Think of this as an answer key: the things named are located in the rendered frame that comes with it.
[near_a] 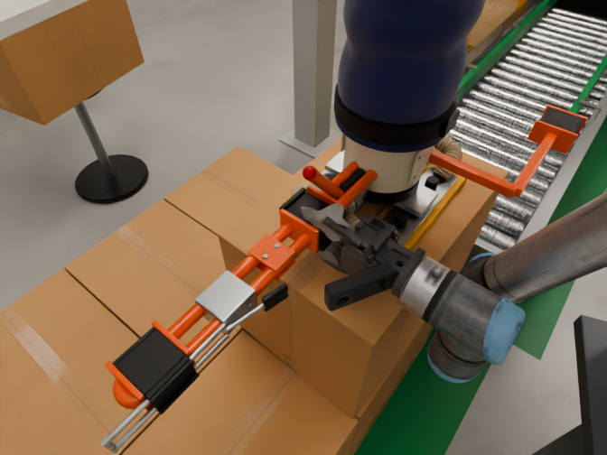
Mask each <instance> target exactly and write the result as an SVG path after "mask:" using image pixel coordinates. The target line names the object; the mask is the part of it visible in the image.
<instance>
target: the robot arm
mask: <svg viewBox="0 0 607 455"><path fill-rule="evenodd" d="M300 210H301V212H302V214H303V218H304V219H305V220H307V221H309V222H311V223H312V224H313V225H314V226H315V227H316V228H319V229H320V230H321V231H322V232H324V234H325V235H326V236H327V237H328V238H329V239H330V240H331V241H332V243H331V244H330V245H329V246H328V247H327V248H326V249H325V250H324V251H323V252H322V251H320V247H319V252H318V253H317V254H316V255H318V256H319V257H320V258H321V259H322V260H323V261H324V262H325V263H326V264H328V265H330V266H331V267H333V268H334V269H336V270H337V271H339V272H341V273H344V274H349V276H346V277H344V278H341V279H339V280H337V281H334V282H331V283H327V284H325V286H324V302H325V304H326V306H327V308H328V310H329V311H336V310H338V309H340V308H342V307H345V306H347V305H350V304H352V303H354V302H358V301H361V300H363V299H366V298H368V297H370V296H372V295H375V294H377V293H381V292H384V291H386V290H388V289H391V288H392V287H393V288H392V291H391V293H392V294H394V295H395V296H396V297H398V298H399V299H398V305H399V306H401V307H402V308H404V309H406V310H407V311H409V312H411V313H413V314H414V315H415V316H417V317H418V318H420V319H421V320H424V321H425V322H427V323H428V324H430V325H431V326H433V327H435V328H436V329H437V330H436V332H435V334H434V336H433V338H432V339H431V340H430V341H429V343H428V347H427V358H428V361H429V364H430V366H431V368H432V369H433V371H434V372H435V373H436V374H437V375H438V376H440V377H441V378H443V379H445V380H447V381H449V382H453V383H465V382H467V381H470V380H471V379H473V378H475V377H476V376H477V375H478V374H479V373H480V372H481V369H482V368H483V367H484V365H485V364H486V363H487V362H488V363H491V364H494V365H500V364H501V363H502V362H503V360H504V358H505V356H507V354H508V352H509V350H510V348H511V346H512V344H513V342H514V340H515V338H516V336H517V335H518V333H519V331H520V329H521V327H522V325H523V323H524V321H525V318H526V313H525V312H524V311H523V310H522V309H521V308H519V307H518V306H517V305H516V304H519V303H521V302H523V301H525V300H526V299H527V298H530V297H532V296H535V295H537V294H540V293H543V292H545V291H548V290H550V289H553V288H555V287H557V286H559V285H562V284H564V283H569V282H571V281H573V280H575V279H578V278H580V277H583V276H585V275H588V274H591V273H593V272H596V271H598V270H601V269H603V268H605V267H607V191H606V192H605V193H604V194H602V195H600V196H599V197H597V198H595V199H593V200H591V201H589V202H588V203H586V204H584V205H583V206H582V207H580V208H578V209H576V210H574V211H572V212H570V213H569V214H567V215H565V216H563V217H562V218H560V219H559V220H557V221H555V222H553V223H552V224H550V225H548V226H546V227H544V228H542V229H540V230H539V231H538V232H536V233H535V234H533V235H531V236H529V237H527V238H525V239H523V240H522V241H520V242H518V243H517V244H516V245H514V246H512V247H510V248H508V249H506V250H505V251H503V252H501V253H499V254H494V253H484V254H479V255H476V256H475V257H474V258H473V259H472V260H471V261H470V262H469V263H468V264H467V265H466V267H465V268H464V271H463V275H461V274H458V273H456V272H455V271H454V270H452V269H450V268H448V267H446V266H444V265H442V264H440V263H438V262H436V261H435V260H434V259H432V258H430V257H428V256H427V257H425V258H423V259H422V257H423V256H424V255H425V252H426V251H425V250H423V249H421V248H420V247H418V248H417V250H416V251H415V252H413V251H411V250H409V249H408V248H406V247H404V246H401V245H400V244H399V243H398V239H396V237H398V238H399V236H398V235H397V234H396V233H395V230H396V227H394V226H392V225H390V224H388V223H387V222H386V221H384V220H382V219H380V218H377V217H376V216H374V215H372V214H370V213H369V214H368V215H367V216H366V217H365V218H364V219H362V220H361V221H360V222H359V223H358V224H357V225H356V226H355V229H354V230H352V229H351V227H350V225H349V224H348V223H347V222H346V221H345V220H344V219H343V212H344V207H343V206H342V205H341V204H339V203H333V204H331V205H330V206H328V207H326V208H324V209H321V210H315V209H311V208H308V207H304V206H302V207H301V208H300ZM380 222H381V223H380ZM382 223H383V224H382ZM384 224H385V225H384ZM395 240H396V242H395ZM340 242H342V243H340ZM393 284H394V285H393Z"/></svg>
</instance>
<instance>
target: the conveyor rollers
mask: <svg viewBox="0 0 607 455"><path fill-rule="evenodd" d="M606 53H607V20H606V19H602V18H599V17H594V16H590V15H587V14H580V13H577V12H573V11H569V10H565V9H562V8H558V7H553V6H552V7H551V8H550V9H549V10H548V11H547V12H546V13H545V14H544V15H543V16H542V17H541V18H540V19H539V20H538V21H537V22H536V23H535V24H534V25H533V26H532V27H531V28H530V29H529V30H528V31H527V32H526V33H525V34H524V35H523V36H522V37H521V38H520V39H519V40H518V41H517V42H516V43H515V44H514V45H513V46H512V47H511V48H510V49H509V50H508V51H507V52H506V53H505V54H504V55H503V56H502V57H501V58H500V60H499V61H498V62H497V63H496V64H495V65H494V66H493V67H492V68H491V69H490V70H489V71H488V72H487V73H486V74H485V75H484V76H483V77H482V78H481V79H480V80H479V81H478V82H477V83H476V84H475V85H474V86H473V87H472V88H471V89H470V90H469V91H468V92H467V93H466V94H465V95H464V96H463V97H462V98H461V99H460V100H459V101H458V105H457V108H456V109H460V114H459V116H458V120H457V123H456V126H455V127H454V128H453V129H452V130H451V131H450V132H449V133H448V136H449V137H451V138H452V139H453V140H455V142H456V143H458V144H460V145H459V146H460V147H461V148H462V151H463V152H465V153H468V154H470V155H472V156H475V157H477V158H479V159H482V160H483V161H485V162H487V163H491V164H493V165H496V166H498V167H500V168H501V169H504V170H506V171H508V172H509V174H508V176H507V178H506V179H507V180H510V181H513V182H515V180H516V179H517V177H518V176H519V175H520V173H521V172H522V171H520V170H523V169H524V167H525V166H526V164H527V163H528V161H529V159H530V158H531V156H532V155H533V153H534V152H535V151H536V149H537V148H538V147H539V144H537V143H534V142H531V141H529V140H528V136H529V134H530V132H531V130H532V128H533V125H534V124H535V122H536V121H537V120H540V118H541V116H542V115H543V113H544V111H545V109H546V106H547V105H551V106H554V107H559V108H562V109H564V110H566V111H569V109H570V108H571V106H572V105H573V103H574V102H575V101H576V99H577V98H578V96H579V94H580V93H581V91H582V90H583V88H584V86H585V85H586V83H587V82H588V80H589V79H590V77H591V76H592V75H593V73H594V72H595V70H596V69H597V67H598V66H599V64H600V63H601V61H602V59H603V58H604V56H605V55H606ZM606 88H607V67H606V69H605V70H604V72H603V73H602V75H601V76H600V78H599V79H598V81H597V82H596V84H595V86H594V87H593V89H592V91H591V93H590V94H589V96H588V97H587V99H586V100H585V101H587V102H591V103H594V104H596V105H597V103H598V101H599V100H600V98H601V96H602V94H603V92H604V91H605V89H606ZM454 129H455V130H454ZM459 131H460V132H459ZM475 137H476V138H475ZM477 138H478V139H477ZM484 141H485V142H484ZM461 145H462V146H464V147H462V146H461ZM465 147H467V148H469V149H467V148H465ZM502 148H503V149H502ZM470 149H472V150H473V151H472V150H470ZM474 151H476V152H478V153H476V152H474ZM481 153H482V154H484V155H482V154H481ZM568 154H569V153H567V155H568ZM485 155H487V156H489V157H487V156H485ZM520 155H521V156H520ZM490 157H491V158H493V159H495V160H493V159H491V158H490ZM525 157H526V158H525ZM565 157H566V154H564V153H560V152H558V151H556V150H553V149H550V151H549V152H548V154H547V155H546V157H545V159H544V161H543V162H542V163H541V164H540V166H539V167H538V169H537V171H536V173H535V174H534V175H535V176H536V177H535V176H533V177H532V179H531V180H530V182H529V184H528V185H527V188H529V189H531V190H534V191H536V192H539V193H541V194H544V192H545V191H546V190H548V185H549V182H548V181H552V179H553V178H555V174H556V172H557V170H558V169H559V167H560V166H562V162H563V160H564V158H565ZM496 160H498V161H499V162H498V161H496ZM505 163H506V164H505ZM507 164H508V165H507ZM543 164H544V165H543ZM509 165H510V166H509ZM511 166H513V167H515V168H513V167H511ZM547 166H548V167H547ZM516 168H518V169H519V170H518V169H516ZM552 168H553V169H552ZM538 177H539V178H541V179H539V178H538ZM542 179H544V180H545V181H544V180H542ZM531 190H528V189H524V191H523V192H522V194H521V196H519V197H516V196H513V197H511V198H514V199H516V200H519V201H522V202H524V203H526V204H528V205H530V206H532V207H536V206H537V204H538V203H540V201H541V200H540V199H541V198H542V195H540V194H537V193H535V192H534V191H531ZM493 207H495V208H497V209H501V210H503V211H505V212H507V213H509V214H511V215H513V216H515V217H517V218H520V219H523V220H525V221H528V219H529V217H532V212H533V211H534V210H533V209H532V208H530V207H528V206H525V205H523V204H521V203H519V202H516V201H515V200H512V199H509V198H507V197H505V196H503V195H500V194H499V195H498V197H497V198H496V200H495V202H494V204H493ZM486 221H487V222H489V223H491V224H492V225H494V226H496V227H498V228H501V229H503V230H506V231H508V232H509V233H511V234H513V235H515V236H519V234H520V232H523V230H524V229H523V227H524V226H525V224H524V223H522V222H520V221H518V220H516V219H514V218H511V217H509V216H507V215H505V214H502V213H500V212H498V211H497V210H495V209H491V210H490V214H489V216H488V217H487V219H486ZM478 238H480V239H482V240H484V241H486V242H488V243H490V244H492V245H494V246H496V247H498V248H500V249H502V250H504V251H505V250H506V249H508V248H510V247H512V246H514V243H515V241H516V239H514V238H512V237H509V236H507V235H505V234H503V233H501V232H499V231H498V230H496V229H494V228H492V227H488V226H486V225H483V227H482V229H481V232H480V234H479V235H478Z"/></svg>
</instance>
